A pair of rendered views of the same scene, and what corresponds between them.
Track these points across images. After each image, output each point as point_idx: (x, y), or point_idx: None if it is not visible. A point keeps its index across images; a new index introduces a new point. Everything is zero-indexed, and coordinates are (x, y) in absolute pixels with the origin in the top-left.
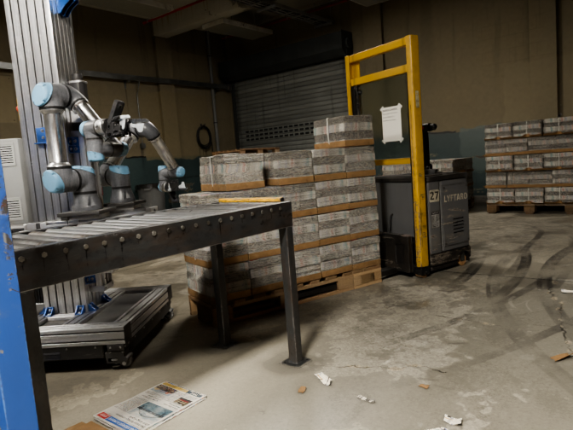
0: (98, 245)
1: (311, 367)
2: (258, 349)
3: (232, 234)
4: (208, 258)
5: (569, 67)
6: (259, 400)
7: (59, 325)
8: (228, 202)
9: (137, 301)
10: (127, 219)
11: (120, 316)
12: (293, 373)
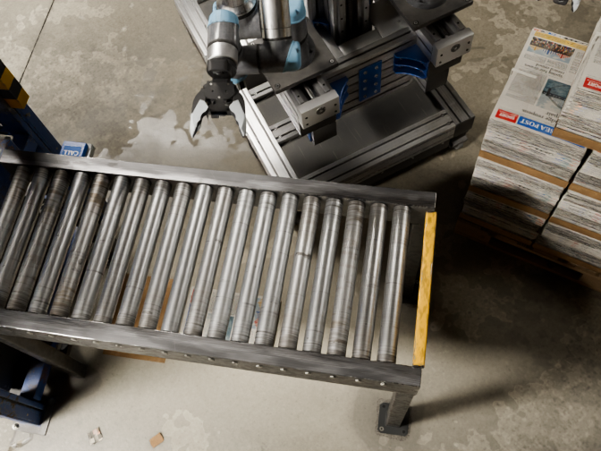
0: (46, 335)
1: (385, 449)
2: (410, 345)
3: (262, 370)
4: (472, 182)
5: None
6: (283, 432)
7: (266, 125)
8: (545, 149)
9: (392, 129)
10: (214, 208)
11: (331, 158)
12: (360, 434)
